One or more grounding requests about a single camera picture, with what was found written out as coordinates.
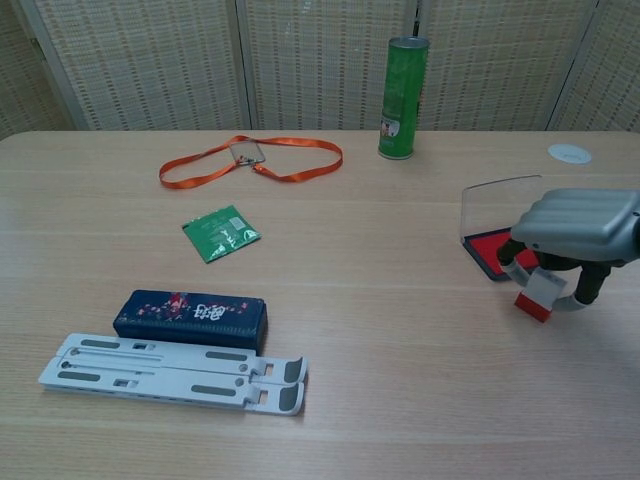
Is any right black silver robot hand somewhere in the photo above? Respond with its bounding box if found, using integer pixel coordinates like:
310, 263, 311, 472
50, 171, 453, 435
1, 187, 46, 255
495, 187, 640, 316

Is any red white stamp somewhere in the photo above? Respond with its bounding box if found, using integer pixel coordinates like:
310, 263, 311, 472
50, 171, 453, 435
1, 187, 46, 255
513, 268, 570, 324

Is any red ink pad clear lid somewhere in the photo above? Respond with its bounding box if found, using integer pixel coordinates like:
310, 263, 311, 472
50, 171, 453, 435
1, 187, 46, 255
461, 174, 544, 283

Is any green cylindrical canister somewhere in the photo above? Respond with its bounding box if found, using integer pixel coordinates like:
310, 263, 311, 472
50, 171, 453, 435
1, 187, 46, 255
377, 36, 431, 161

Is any woven bamboo folding screen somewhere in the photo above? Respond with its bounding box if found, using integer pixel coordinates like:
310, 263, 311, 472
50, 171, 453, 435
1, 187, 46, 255
0, 0, 640, 142

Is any clear badge holder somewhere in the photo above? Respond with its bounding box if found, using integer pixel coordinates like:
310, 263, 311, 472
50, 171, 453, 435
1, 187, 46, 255
229, 139, 265, 166

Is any green foil sachet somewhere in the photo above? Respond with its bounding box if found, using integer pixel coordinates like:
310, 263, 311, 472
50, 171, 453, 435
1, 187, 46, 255
181, 203, 263, 264

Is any dark blue floral pencil case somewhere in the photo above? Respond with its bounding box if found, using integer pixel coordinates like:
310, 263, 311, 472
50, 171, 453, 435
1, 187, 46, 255
112, 289, 270, 351

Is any white folding laptop stand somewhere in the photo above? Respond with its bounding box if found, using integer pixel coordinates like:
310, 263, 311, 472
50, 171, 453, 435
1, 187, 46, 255
37, 332, 310, 417

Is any orange lanyard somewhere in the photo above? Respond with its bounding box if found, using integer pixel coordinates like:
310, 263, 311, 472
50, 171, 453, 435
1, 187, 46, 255
159, 135, 344, 190

